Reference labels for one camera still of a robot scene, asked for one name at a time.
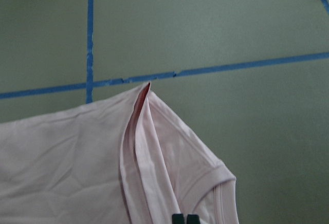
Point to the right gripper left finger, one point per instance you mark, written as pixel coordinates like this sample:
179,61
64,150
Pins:
178,219

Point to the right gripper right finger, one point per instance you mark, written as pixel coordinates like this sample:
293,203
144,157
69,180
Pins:
192,219

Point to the pink Snoopy t-shirt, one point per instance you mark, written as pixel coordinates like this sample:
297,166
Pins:
126,159

